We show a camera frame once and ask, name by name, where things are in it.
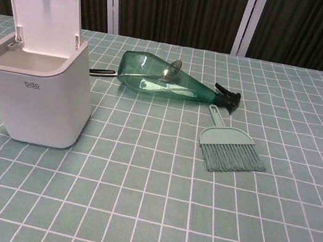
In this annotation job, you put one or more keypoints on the small green hand brush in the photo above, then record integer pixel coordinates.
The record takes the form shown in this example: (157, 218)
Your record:
(229, 145)

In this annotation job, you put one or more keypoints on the white plastic bin lid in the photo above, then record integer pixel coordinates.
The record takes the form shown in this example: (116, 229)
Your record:
(43, 17)

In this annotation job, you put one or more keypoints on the green checked tablecloth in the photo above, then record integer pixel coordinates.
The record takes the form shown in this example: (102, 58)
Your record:
(168, 191)

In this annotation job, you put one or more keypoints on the white desktop trash bin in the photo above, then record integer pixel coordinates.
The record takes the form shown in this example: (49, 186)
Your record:
(39, 105)

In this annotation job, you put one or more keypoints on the green transparent spray bottle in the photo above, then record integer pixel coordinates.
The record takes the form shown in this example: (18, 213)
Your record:
(156, 79)

